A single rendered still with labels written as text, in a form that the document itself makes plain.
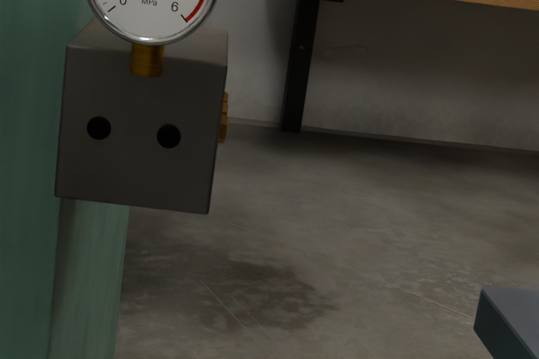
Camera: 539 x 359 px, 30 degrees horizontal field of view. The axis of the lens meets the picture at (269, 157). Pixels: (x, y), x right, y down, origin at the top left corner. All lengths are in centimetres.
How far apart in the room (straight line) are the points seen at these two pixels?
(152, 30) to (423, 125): 280
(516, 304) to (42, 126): 26
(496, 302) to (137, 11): 21
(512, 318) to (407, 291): 155
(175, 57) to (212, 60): 2
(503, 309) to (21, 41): 28
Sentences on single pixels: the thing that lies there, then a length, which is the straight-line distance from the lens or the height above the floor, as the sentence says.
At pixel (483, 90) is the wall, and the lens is 328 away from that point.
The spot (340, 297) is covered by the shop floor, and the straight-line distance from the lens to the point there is 189.
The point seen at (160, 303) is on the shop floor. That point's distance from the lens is 176.
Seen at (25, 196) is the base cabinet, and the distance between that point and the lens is 56.
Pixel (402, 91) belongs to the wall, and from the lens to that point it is 321.
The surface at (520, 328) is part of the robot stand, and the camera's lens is 42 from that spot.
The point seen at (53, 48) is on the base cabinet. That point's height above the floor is 61.
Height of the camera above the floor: 70
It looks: 15 degrees down
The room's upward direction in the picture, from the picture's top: 8 degrees clockwise
